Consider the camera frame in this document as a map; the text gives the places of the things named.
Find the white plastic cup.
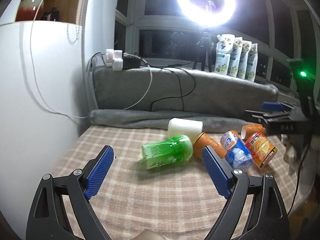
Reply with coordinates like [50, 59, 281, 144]
[167, 118, 203, 144]

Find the small orange cup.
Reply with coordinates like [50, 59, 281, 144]
[241, 124, 266, 140]

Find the orange translucent cup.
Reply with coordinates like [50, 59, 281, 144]
[193, 132, 227, 159]

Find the red orange snack can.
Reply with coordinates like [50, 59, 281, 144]
[245, 132, 278, 170]

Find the white refill pouch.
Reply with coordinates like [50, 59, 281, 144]
[245, 43, 258, 82]
[236, 40, 252, 79]
[214, 34, 235, 75]
[227, 37, 243, 77]

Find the blue orange snack can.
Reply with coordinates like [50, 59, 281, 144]
[220, 131, 253, 172]

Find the pink plaid sofa cover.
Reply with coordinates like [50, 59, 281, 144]
[51, 125, 311, 240]

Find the black light tripod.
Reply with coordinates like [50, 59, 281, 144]
[193, 28, 212, 73]

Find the green plastic bottle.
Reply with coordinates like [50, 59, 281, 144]
[142, 135, 193, 170]

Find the grey sofa backrest blanket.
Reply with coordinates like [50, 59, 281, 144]
[90, 67, 278, 133]

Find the white cabinet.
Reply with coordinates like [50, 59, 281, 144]
[1, 21, 88, 238]

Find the black power adapter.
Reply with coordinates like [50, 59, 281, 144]
[123, 55, 141, 70]

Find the white power strip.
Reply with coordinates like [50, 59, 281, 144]
[103, 49, 123, 71]

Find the red white vase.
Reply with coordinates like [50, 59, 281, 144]
[15, 0, 44, 22]

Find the black power cable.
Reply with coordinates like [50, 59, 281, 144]
[87, 52, 201, 112]

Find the white charging cable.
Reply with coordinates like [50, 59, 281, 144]
[23, 0, 153, 119]

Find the bright ring light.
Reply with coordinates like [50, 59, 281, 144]
[177, 0, 236, 28]

